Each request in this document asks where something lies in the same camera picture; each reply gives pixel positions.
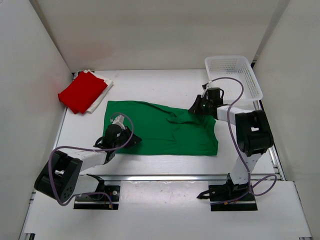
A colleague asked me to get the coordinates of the green t shirt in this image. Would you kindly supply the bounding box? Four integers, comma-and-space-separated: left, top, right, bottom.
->
104, 100, 219, 156

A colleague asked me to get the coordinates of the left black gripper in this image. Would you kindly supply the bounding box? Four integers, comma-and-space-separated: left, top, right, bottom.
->
113, 125, 142, 150

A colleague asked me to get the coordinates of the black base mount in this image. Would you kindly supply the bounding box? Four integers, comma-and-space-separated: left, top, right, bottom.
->
196, 174, 258, 212
73, 175, 121, 211

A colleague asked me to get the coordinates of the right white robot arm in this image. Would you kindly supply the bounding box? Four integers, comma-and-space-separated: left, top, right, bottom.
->
188, 87, 274, 200

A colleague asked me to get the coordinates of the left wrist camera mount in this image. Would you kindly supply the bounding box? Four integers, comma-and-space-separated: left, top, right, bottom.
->
110, 114, 126, 130

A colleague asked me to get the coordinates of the white plastic basket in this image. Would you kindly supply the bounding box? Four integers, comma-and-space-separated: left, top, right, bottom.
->
203, 55, 263, 105

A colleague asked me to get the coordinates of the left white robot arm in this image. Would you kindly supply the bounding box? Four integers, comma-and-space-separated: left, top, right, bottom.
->
34, 124, 142, 206

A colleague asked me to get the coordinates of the white t shirt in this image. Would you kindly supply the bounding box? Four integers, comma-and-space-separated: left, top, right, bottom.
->
72, 69, 114, 114

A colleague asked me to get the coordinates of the red t shirt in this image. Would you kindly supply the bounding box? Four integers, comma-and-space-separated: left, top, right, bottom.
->
58, 71, 111, 114

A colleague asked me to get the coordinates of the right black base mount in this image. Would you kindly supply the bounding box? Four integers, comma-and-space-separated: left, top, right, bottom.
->
196, 174, 258, 212

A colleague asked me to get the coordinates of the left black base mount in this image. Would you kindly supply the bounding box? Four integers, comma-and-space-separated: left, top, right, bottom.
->
73, 175, 121, 211

